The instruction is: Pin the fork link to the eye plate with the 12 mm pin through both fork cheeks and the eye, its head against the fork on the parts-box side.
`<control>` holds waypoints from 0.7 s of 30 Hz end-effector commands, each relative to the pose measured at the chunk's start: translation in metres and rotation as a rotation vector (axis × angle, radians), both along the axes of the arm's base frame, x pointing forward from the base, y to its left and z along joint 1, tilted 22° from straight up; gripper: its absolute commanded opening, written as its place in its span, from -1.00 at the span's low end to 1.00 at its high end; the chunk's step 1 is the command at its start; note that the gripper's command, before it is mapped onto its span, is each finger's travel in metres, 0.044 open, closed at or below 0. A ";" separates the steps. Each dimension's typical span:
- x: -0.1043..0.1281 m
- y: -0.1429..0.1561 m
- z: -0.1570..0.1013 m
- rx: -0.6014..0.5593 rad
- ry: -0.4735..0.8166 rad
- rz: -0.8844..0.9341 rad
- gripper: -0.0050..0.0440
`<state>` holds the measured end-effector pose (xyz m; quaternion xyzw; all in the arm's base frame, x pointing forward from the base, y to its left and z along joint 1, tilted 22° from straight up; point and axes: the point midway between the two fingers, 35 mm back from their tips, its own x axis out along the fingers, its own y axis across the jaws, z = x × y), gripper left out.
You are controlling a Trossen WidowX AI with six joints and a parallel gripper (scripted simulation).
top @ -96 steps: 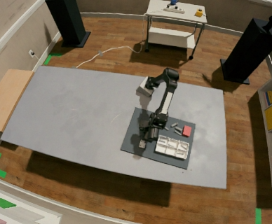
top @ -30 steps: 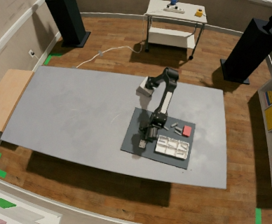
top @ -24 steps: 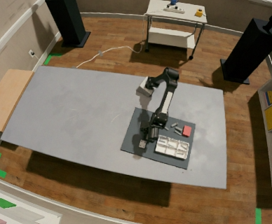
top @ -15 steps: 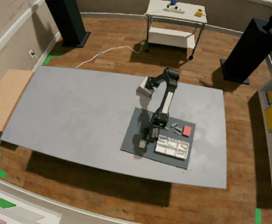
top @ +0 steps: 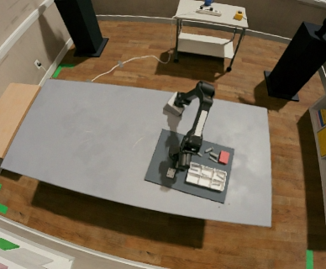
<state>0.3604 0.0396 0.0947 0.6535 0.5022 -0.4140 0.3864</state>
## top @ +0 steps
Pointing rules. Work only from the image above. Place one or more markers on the pink rectangular block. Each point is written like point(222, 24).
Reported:
point(223, 157)

